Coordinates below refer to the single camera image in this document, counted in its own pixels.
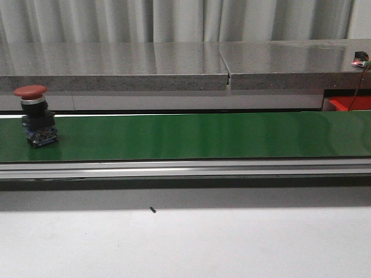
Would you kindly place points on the green conveyor belt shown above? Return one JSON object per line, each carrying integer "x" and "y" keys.
{"x": 195, "y": 136}

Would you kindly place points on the grey curtain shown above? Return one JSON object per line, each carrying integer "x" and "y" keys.
{"x": 182, "y": 21}

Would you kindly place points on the red tray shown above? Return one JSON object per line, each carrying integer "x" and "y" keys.
{"x": 343, "y": 103}

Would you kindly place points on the grey granite counter slab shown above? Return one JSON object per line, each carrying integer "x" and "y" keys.
{"x": 188, "y": 66}

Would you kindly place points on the red push button switch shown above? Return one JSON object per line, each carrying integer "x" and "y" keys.
{"x": 38, "y": 122}

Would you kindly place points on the aluminium conveyor frame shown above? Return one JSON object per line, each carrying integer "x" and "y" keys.
{"x": 185, "y": 168}

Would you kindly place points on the small green circuit board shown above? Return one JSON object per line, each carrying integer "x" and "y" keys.
{"x": 361, "y": 59}

